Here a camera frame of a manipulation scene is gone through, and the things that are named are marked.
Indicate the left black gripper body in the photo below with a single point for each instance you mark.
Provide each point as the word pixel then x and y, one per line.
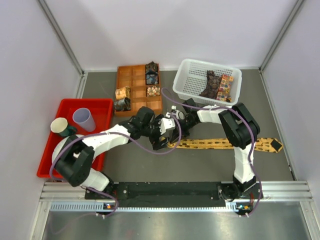
pixel 153 130

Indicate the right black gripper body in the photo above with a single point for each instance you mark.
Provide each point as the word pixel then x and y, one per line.
pixel 185 125

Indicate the orange tan tie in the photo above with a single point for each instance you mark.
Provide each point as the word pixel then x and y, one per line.
pixel 123 92

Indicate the yellow insect print tie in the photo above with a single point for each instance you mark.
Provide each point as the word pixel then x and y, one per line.
pixel 263 144

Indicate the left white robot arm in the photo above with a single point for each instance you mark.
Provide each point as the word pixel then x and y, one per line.
pixel 81 172

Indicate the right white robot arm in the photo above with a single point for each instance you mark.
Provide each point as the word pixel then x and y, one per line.
pixel 241 130

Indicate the white plastic basket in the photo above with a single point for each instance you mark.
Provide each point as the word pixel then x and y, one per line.
pixel 191 80

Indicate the colourful dotted tie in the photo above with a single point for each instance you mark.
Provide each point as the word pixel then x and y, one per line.
pixel 224 89

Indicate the dark brown paisley tie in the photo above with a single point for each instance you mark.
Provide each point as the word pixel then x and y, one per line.
pixel 212 85

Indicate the rolled dark patterned tie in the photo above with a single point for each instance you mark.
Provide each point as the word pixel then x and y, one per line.
pixel 122 105

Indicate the rolled blue black tie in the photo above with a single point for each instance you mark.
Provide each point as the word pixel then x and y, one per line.
pixel 152 78

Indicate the rolled dark tie top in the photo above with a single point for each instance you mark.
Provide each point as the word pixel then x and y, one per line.
pixel 151 68

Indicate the wooden compartment tray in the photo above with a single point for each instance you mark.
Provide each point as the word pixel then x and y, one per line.
pixel 133 76

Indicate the white plate stack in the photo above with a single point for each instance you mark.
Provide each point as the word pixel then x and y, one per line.
pixel 73 152

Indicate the lilac plastic cup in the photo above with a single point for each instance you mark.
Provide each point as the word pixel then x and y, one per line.
pixel 83 117

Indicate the dark green cup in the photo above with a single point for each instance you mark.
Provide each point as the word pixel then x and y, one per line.
pixel 69 131

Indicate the beige paper cup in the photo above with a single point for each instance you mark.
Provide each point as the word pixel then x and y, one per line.
pixel 59 126

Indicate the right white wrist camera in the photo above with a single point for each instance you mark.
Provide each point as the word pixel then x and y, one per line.
pixel 179 115

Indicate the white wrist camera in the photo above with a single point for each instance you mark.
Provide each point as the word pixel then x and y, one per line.
pixel 179 115
pixel 167 123

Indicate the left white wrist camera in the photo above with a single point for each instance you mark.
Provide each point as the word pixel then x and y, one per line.
pixel 167 123

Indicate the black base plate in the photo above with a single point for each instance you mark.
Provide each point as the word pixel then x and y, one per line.
pixel 212 189

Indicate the grey slotted cable duct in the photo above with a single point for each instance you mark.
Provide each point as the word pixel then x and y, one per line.
pixel 106 207

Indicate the aluminium frame rail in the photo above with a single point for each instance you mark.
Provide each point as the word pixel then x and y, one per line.
pixel 275 191

